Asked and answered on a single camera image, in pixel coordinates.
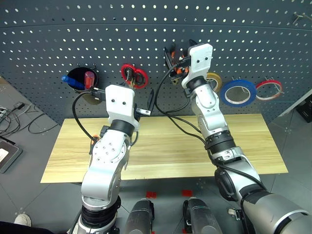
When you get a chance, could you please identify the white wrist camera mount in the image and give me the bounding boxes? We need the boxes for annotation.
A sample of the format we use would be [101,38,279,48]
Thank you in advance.
[181,43,214,89]
[105,84,141,129]

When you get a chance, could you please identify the red tape roll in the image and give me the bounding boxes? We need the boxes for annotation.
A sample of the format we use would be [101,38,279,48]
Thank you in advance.
[254,79,283,100]

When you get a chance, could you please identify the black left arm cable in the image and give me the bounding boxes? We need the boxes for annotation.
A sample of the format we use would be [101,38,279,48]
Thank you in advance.
[72,88,107,142]

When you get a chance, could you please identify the metal pegboard hook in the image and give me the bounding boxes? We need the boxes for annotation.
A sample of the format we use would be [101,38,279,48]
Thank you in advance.
[293,11,311,25]

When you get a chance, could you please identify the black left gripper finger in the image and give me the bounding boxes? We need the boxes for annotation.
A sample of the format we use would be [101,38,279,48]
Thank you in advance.
[147,89,155,116]

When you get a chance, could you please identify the white shoe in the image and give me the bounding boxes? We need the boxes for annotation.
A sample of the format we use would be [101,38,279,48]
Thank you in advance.
[14,214,33,228]

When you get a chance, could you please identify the blue tape roll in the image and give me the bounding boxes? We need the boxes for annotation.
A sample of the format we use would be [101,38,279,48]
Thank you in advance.
[219,78,257,107]

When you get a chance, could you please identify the black round holder cup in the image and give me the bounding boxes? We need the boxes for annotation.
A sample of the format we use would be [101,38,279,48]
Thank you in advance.
[66,66,99,95]

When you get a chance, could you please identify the orange and black pliers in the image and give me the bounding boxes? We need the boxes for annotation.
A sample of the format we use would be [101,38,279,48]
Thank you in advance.
[170,43,190,85]

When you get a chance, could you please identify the black floor cables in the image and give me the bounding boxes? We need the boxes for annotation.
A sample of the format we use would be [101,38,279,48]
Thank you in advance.
[0,101,59,137]

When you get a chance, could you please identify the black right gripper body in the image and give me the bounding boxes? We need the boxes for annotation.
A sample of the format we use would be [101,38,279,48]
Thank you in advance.
[175,48,193,75]

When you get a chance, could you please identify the blue marker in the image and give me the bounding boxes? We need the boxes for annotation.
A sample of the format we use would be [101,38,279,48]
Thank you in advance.
[61,75,85,90]

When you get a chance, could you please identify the dark rounded robot leg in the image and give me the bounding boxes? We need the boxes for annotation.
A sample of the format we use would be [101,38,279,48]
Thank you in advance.
[182,198,223,234]
[124,198,156,234]

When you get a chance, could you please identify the yellow tape roll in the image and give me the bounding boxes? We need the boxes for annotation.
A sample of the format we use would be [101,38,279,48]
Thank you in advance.
[206,72,222,93]

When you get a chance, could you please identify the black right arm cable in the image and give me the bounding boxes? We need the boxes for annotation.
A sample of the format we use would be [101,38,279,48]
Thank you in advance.
[154,56,267,191]

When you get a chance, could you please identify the grey flat device case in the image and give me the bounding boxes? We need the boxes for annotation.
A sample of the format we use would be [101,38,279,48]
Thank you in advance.
[0,139,23,174]

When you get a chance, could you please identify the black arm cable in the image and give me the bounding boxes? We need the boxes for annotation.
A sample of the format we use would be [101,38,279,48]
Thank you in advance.
[154,56,267,191]
[72,88,107,142]

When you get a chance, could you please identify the dark grey metal pegboard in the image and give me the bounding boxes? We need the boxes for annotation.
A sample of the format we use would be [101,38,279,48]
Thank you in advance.
[0,0,312,125]

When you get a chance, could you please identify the red handled scissors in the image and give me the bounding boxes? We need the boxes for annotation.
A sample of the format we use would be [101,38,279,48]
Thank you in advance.
[120,63,149,90]

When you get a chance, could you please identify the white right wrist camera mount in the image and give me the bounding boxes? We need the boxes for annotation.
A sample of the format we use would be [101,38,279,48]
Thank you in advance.
[181,43,214,89]

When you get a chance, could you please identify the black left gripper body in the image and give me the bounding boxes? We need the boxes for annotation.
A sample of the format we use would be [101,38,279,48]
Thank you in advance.
[133,104,150,122]

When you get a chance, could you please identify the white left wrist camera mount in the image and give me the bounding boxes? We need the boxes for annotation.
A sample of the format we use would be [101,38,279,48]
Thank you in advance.
[105,84,141,129]

